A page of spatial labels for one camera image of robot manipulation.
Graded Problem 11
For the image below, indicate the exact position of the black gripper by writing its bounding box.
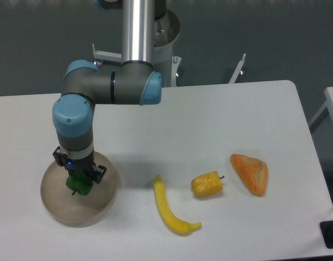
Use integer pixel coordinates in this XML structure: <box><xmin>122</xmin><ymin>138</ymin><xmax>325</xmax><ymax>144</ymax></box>
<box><xmin>52</xmin><ymin>146</ymin><xmax>107</xmax><ymax>184</ymax></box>

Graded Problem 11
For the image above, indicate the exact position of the green bell pepper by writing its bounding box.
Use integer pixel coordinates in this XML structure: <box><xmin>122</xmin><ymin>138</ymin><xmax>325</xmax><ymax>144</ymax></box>
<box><xmin>66</xmin><ymin>170</ymin><xmax>93</xmax><ymax>196</ymax></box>

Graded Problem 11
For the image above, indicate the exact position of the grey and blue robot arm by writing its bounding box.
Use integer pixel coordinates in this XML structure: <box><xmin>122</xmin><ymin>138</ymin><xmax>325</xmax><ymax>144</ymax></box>
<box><xmin>52</xmin><ymin>1</ymin><xmax>166</xmax><ymax>184</ymax></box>

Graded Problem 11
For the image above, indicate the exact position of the beige round plate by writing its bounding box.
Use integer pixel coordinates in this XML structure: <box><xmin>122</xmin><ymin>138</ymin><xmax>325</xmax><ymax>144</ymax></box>
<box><xmin>40</xmin><ymin>152</ymin><xmax>118</xmax><ymax>227</ymax></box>

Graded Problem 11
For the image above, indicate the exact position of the long yellow chili pepper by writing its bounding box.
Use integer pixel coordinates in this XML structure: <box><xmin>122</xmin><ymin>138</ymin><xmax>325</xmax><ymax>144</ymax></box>
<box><xmin>153</xmin><ymin>175</ymin><xmax>202</xmax><ymax>235</ymax></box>

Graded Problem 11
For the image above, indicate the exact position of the yellow bell pepper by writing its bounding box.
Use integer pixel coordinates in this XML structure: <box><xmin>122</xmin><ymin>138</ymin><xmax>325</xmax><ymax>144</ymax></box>
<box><xmin>191</xmin><ymin>171</ymin><xmax>225</xmax><ymax>197</ymax></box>

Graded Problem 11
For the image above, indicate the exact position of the orange bread wedge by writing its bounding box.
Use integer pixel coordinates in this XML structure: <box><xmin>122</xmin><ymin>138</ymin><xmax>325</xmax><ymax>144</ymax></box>
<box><xmin>230</xmin><ymin>153</ymin><xmax>268</xmax><ymax>197</ymax></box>

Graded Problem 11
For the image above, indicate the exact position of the black device at right edge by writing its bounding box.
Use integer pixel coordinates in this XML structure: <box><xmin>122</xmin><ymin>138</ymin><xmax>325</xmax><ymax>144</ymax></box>
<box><xmin>319</xmin><ymin>220</ymin><xmax>333</xmax><ymax>249</ymax></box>

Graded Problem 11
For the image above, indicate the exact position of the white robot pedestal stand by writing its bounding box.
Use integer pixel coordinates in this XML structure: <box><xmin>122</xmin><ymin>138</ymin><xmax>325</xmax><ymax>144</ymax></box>
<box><xmin>92</xmin><ymin>9</ymin><xmax>246</xmax><ymax>87</ymax></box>

